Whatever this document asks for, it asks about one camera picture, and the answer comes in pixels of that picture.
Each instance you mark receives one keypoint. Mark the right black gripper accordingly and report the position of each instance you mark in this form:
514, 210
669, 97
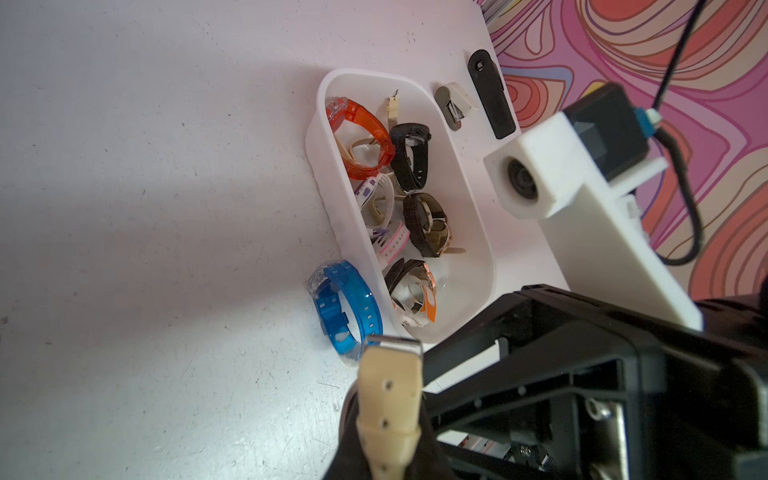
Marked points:
583, 389

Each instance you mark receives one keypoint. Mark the white plastic storage tray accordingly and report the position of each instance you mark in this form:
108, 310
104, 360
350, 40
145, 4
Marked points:
464, 272

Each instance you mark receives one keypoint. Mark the white pink kids watch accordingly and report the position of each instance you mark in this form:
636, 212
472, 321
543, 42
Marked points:
388, 244

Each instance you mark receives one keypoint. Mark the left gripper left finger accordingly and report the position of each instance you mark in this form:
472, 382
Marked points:
349, 461

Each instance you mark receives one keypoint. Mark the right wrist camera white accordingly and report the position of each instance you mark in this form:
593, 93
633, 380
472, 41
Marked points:
574, 174

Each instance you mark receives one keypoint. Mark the white purple kids watch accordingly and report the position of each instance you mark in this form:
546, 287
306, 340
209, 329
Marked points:
376, 197

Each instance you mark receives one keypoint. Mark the black stapler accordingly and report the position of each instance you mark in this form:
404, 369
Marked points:
489, 85

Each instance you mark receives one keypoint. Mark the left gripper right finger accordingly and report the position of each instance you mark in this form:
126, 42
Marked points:
429, 461

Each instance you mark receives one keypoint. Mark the brown strap watch front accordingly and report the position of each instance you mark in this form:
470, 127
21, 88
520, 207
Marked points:
401, 269

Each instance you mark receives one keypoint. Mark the black band watch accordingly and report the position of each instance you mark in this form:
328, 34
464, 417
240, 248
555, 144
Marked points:
411, 160

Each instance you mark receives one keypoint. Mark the beige strap blue watch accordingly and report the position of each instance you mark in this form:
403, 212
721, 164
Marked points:
389, 393

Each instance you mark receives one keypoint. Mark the white orange kids watch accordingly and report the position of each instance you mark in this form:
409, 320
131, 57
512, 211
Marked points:
415, 303

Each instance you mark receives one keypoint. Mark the dark brown leather watch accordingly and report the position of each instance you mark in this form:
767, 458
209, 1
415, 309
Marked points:
427, 222

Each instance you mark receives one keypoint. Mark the beige strap watch long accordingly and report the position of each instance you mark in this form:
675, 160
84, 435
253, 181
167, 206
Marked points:
392, 109

